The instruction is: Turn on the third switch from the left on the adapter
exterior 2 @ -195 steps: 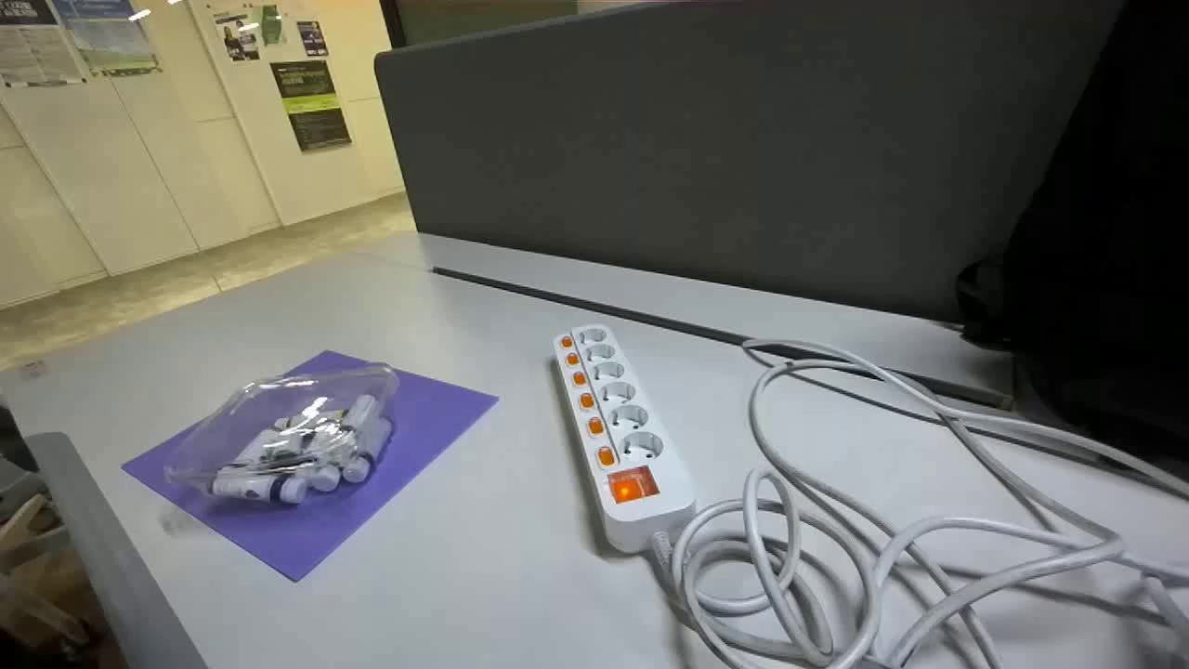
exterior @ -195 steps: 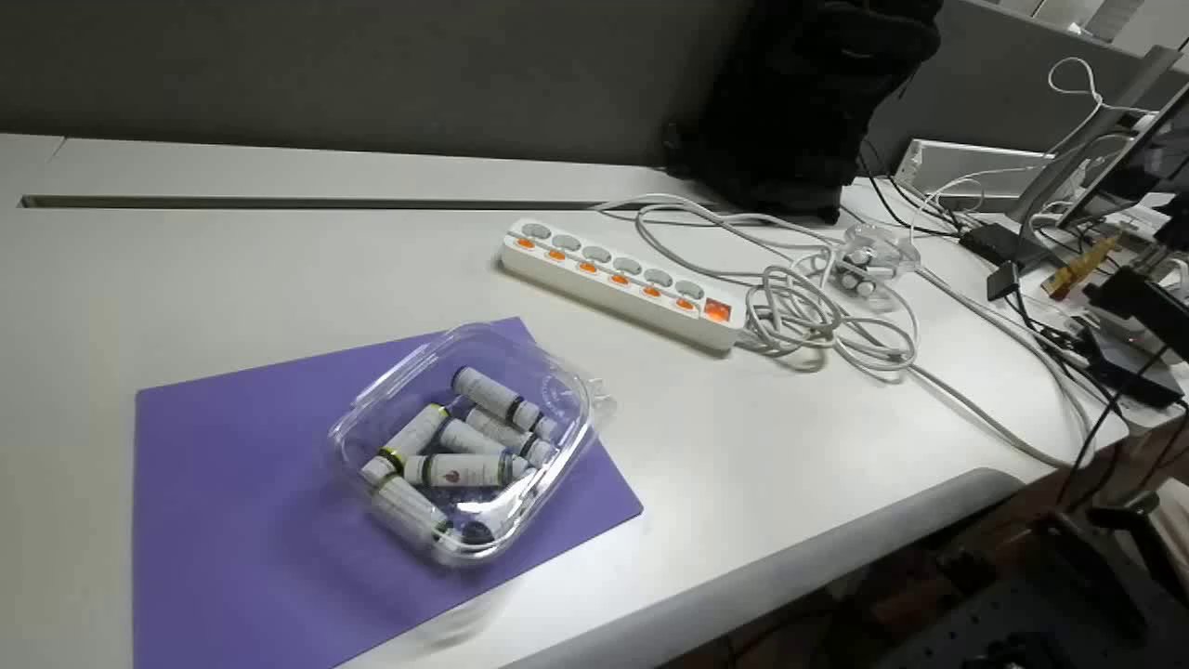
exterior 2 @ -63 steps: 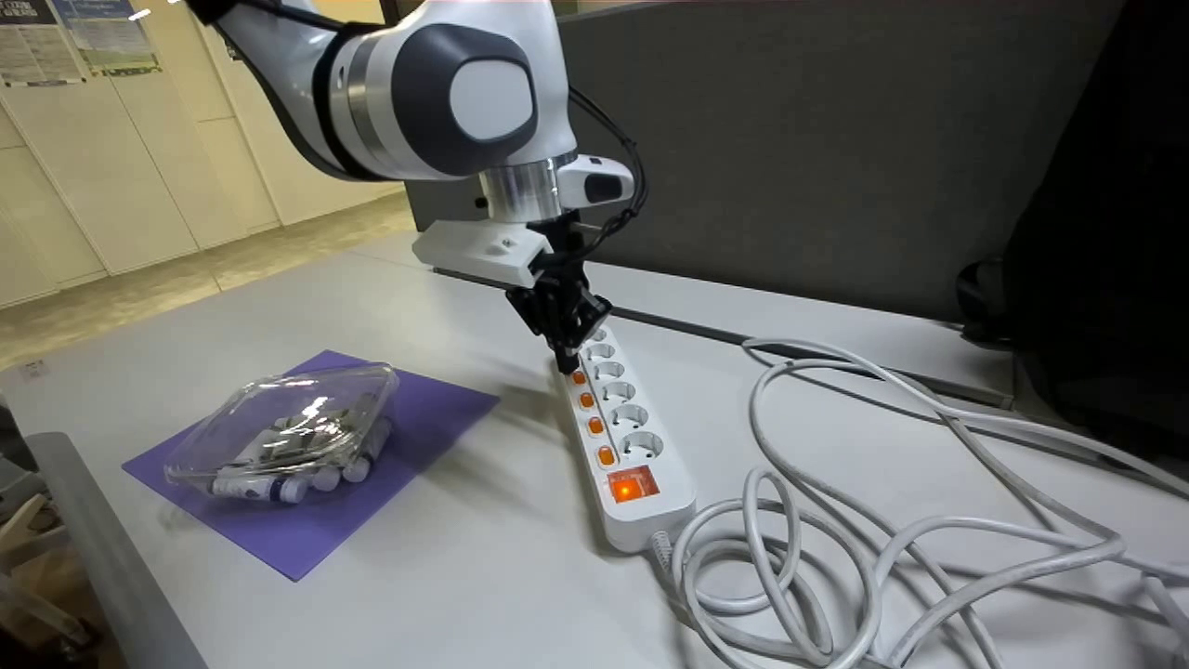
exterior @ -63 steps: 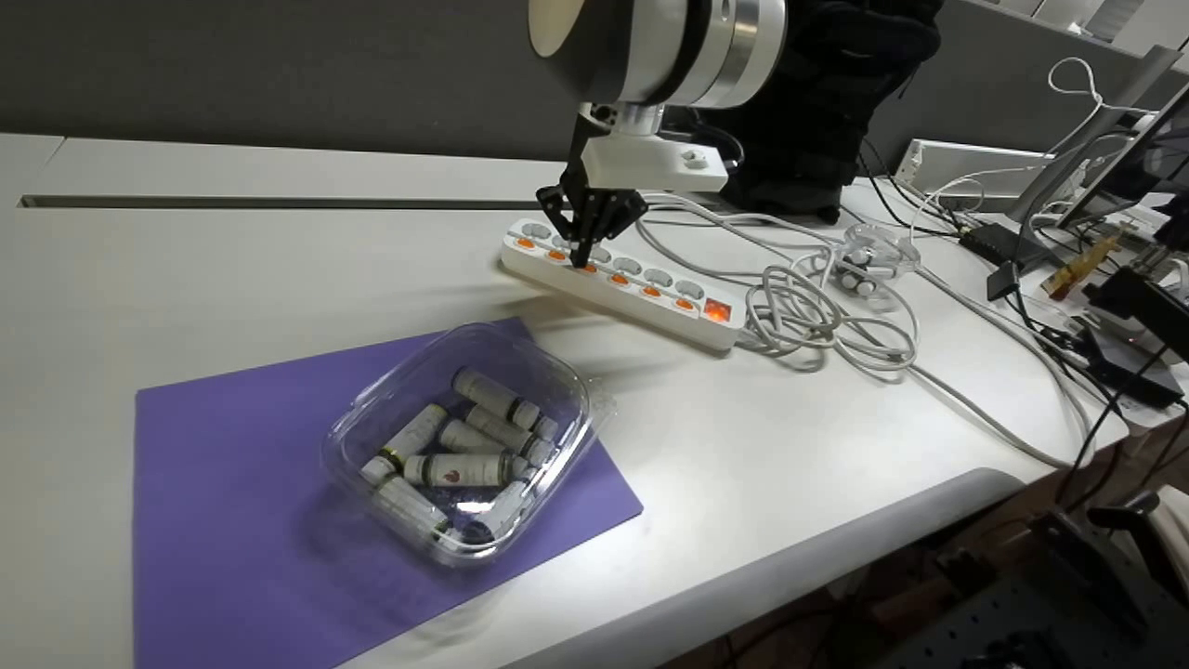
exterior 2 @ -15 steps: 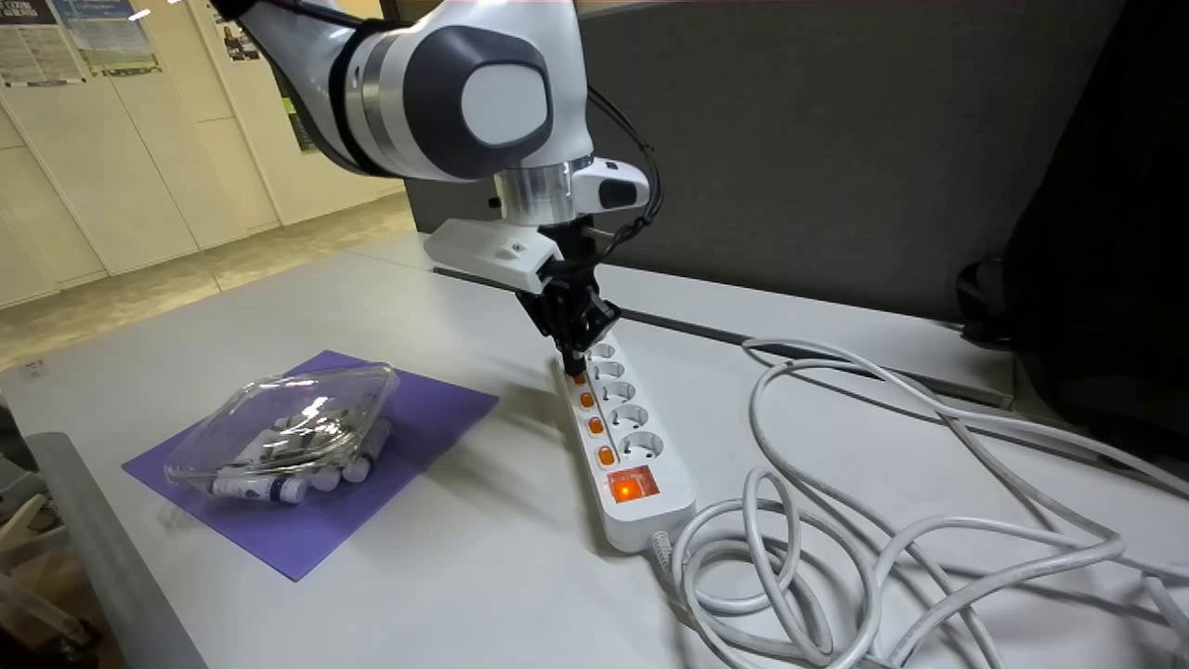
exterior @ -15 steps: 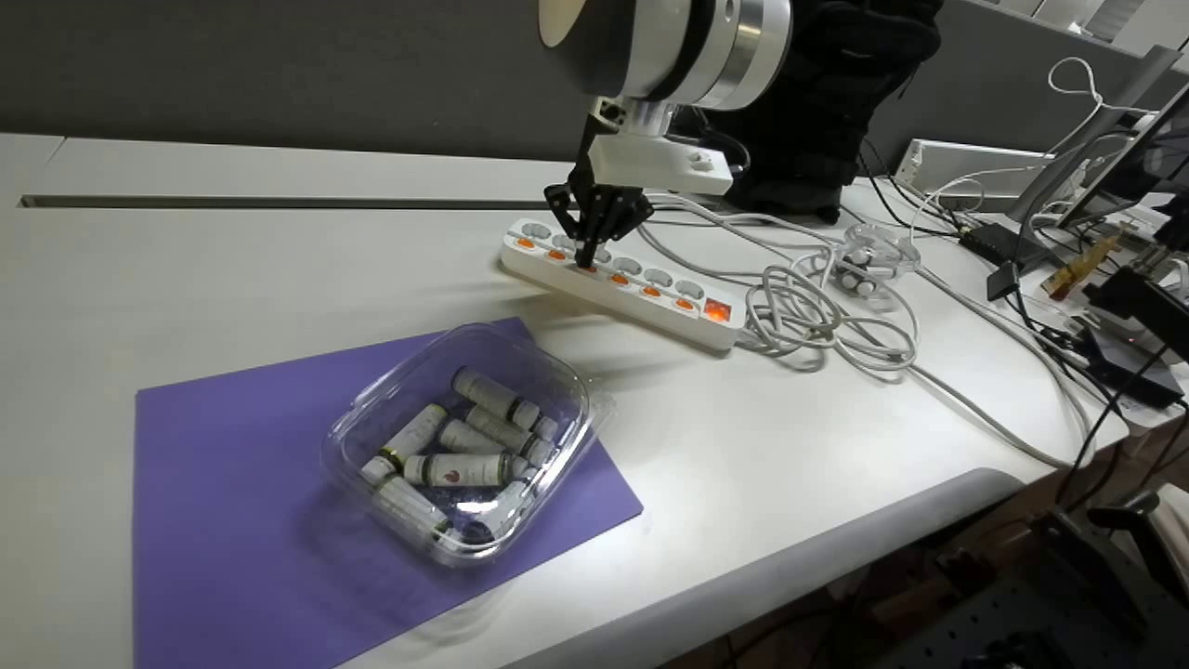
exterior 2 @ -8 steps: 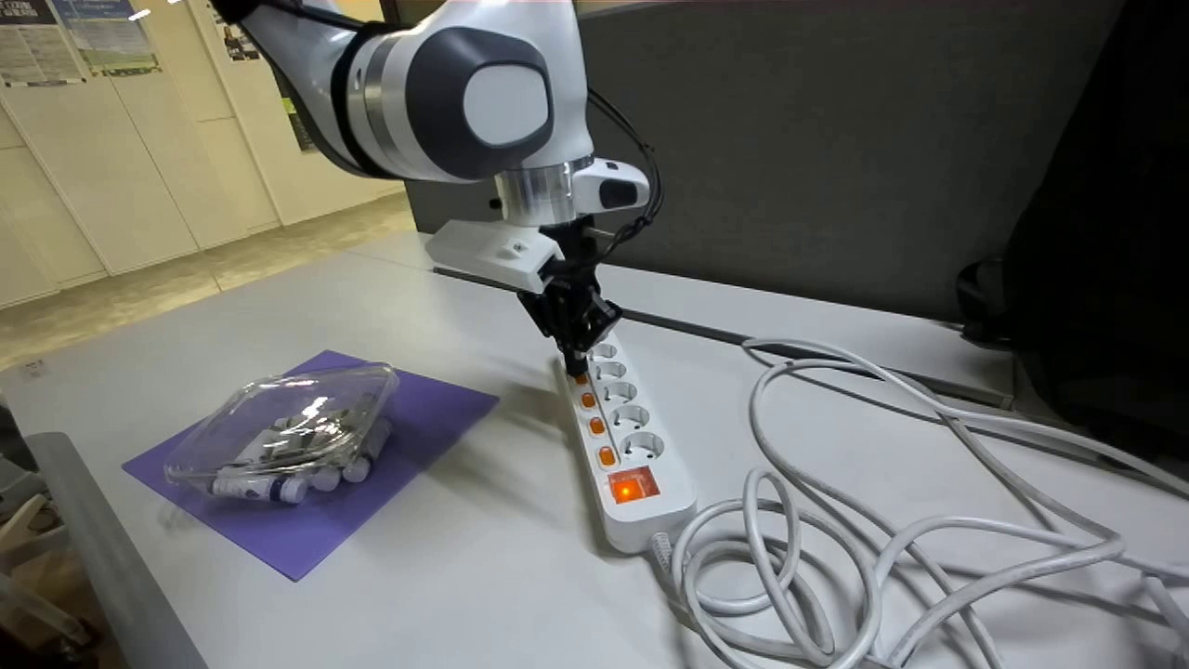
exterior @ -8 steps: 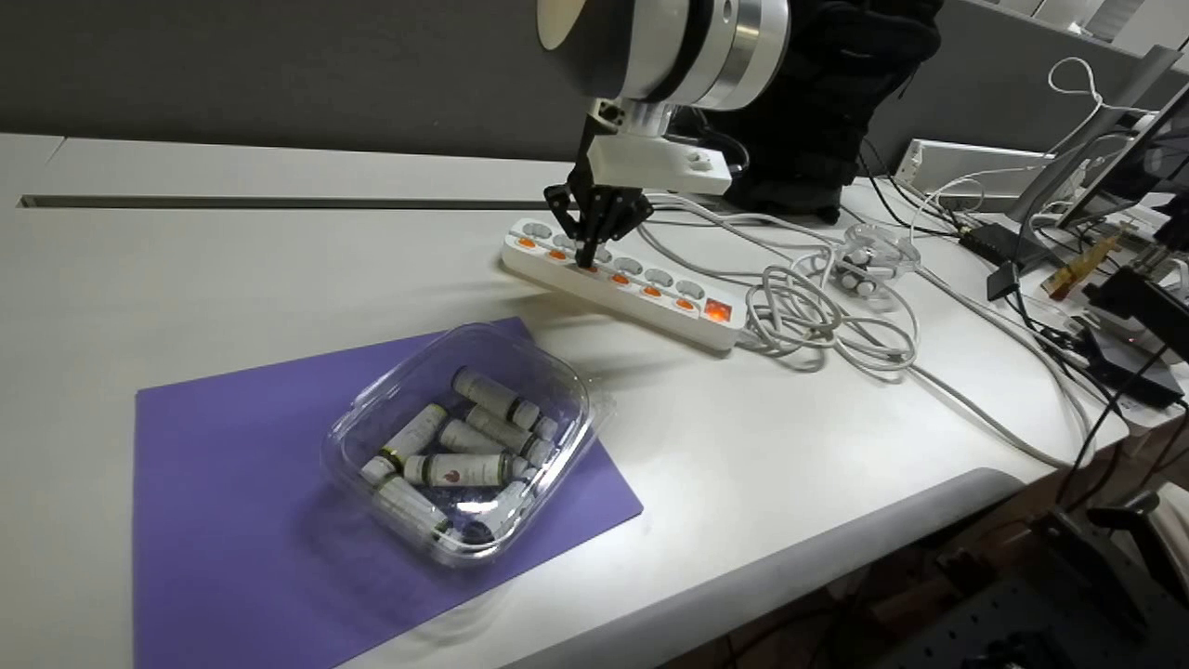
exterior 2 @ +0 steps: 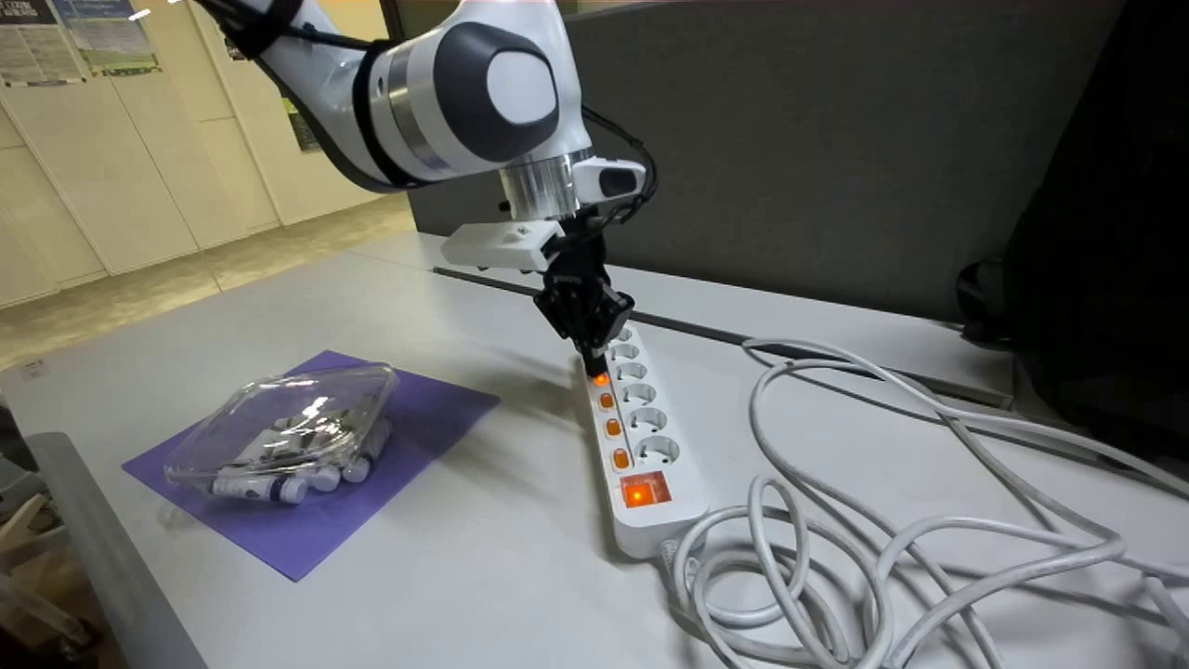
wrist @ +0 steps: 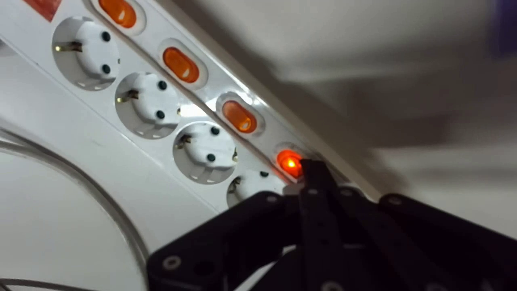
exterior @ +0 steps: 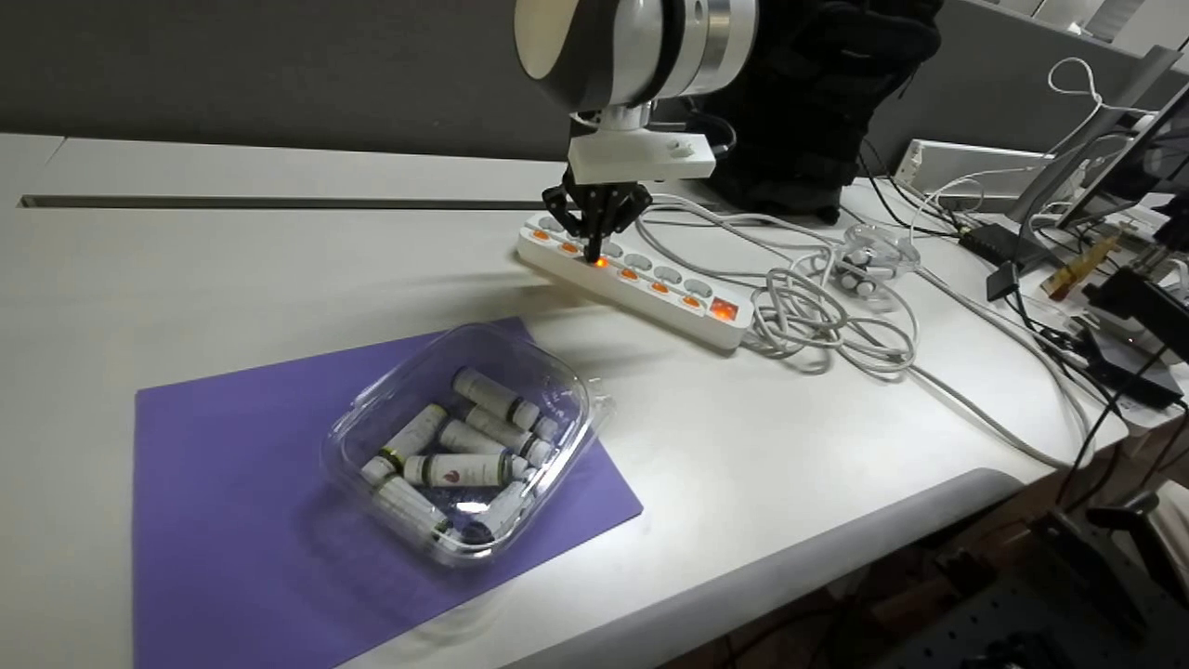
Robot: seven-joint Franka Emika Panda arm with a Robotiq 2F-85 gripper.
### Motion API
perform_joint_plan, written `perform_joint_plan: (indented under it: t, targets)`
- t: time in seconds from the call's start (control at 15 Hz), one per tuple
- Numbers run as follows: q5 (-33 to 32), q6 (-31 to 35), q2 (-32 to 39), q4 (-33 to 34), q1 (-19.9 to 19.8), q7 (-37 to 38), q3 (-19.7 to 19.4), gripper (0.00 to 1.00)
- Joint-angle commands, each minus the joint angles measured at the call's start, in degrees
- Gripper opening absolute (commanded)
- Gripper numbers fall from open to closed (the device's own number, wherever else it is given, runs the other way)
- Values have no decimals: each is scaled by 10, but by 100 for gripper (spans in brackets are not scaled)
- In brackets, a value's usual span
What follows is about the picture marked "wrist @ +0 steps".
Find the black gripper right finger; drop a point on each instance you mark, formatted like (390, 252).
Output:
(409, 247)

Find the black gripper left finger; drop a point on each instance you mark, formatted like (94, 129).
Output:
(236, 243)

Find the white power strip orange switches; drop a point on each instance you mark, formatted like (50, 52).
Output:
(146, 65)

